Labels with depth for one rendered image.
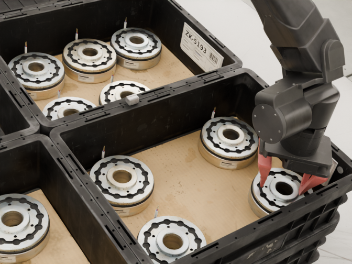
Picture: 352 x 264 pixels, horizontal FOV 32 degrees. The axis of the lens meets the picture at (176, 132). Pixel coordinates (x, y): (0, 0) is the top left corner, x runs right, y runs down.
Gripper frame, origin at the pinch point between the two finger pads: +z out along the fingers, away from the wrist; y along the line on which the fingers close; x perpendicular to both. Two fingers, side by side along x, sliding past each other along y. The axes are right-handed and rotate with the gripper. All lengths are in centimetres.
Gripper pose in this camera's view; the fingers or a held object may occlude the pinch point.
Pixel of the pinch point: (282, 185)
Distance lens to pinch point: 101.2
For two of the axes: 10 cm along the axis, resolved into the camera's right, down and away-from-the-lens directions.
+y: 9.8, 2.1, 0.1
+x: 1.3, -6.4, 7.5
